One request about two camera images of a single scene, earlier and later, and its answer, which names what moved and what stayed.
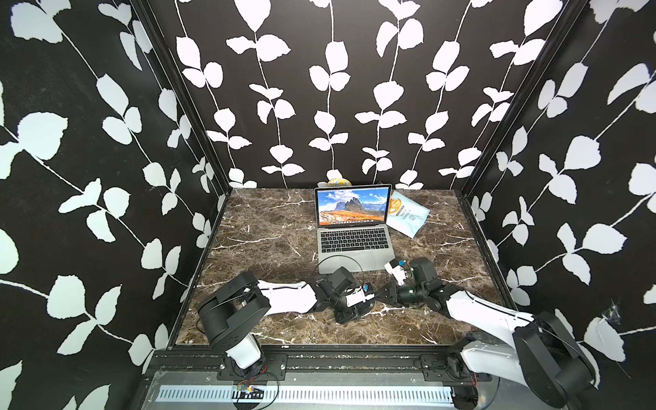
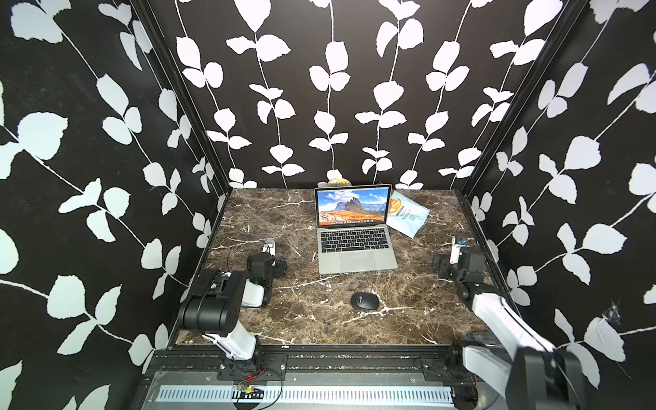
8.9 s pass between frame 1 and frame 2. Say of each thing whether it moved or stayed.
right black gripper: moved
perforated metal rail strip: stayed
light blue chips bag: stayed
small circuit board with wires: stayed
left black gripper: moved
